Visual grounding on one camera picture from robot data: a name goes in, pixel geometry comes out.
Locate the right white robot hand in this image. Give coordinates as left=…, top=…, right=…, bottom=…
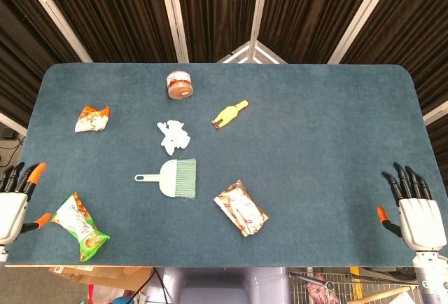
left=377, top=162, right=448, bottom=252

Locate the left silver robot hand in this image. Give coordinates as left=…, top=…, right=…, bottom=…
left=0, top=162, right=53, bottom=247

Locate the mint green hand brush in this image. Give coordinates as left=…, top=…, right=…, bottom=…
left=134, top=158, right=197, bottom=200

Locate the green snack bag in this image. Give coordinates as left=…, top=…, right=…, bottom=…
left=50, top=191, right=111, bottom=263

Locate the wooden stick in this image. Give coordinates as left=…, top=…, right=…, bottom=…
left=360, top=284, right=419, bottom=303

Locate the brown cardboard box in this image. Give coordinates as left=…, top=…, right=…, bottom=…
left=48, top=265, right=152, bottom=293

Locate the orange white crumpled snack bag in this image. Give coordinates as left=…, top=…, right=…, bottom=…
left=73, top=106, right=111, bottom=133

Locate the red patterned bag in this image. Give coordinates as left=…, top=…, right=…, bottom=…
left=303, top=272, right=340, bottom=304

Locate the blue felt table cover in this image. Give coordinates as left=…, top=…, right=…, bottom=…
left=5, top=62, right=445, bottom=268

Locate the gold white snack pack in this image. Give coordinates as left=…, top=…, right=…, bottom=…
left=213, top=179, right=270, bottom=238

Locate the clear jar of rubber bands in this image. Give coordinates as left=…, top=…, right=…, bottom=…
left=165, top=70, right=195, bottom=100

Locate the lavender robot torso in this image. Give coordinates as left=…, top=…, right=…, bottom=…
left=145, top=266, right=291, bottom=304

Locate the yellow rubber chicken toy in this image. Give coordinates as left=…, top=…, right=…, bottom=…
left=211, top=99, right=251, bottom=130

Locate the dark brown curtain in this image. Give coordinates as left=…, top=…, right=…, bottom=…
left=0, top=0, right=448, bottom=144

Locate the white partition frame rail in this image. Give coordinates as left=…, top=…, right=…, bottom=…
left=422, top=99, right=448, bottom=125
left=0, top=111, right=28, bottom=137

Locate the metal wire cart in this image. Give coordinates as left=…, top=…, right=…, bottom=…
left=287, top=266, right=426, bottom=304

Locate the white partition frame post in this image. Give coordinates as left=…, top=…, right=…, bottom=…
left=246, top=0, right=272, bottom=64
left=156, top=0, right=190, bottom=64
left=327, top=0, right=402, bottom=65
left=14, top=0, right=94, bottom=64

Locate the white triangular frame base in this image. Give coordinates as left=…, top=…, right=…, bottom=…
left=216, top=40, right=288, bottom=64

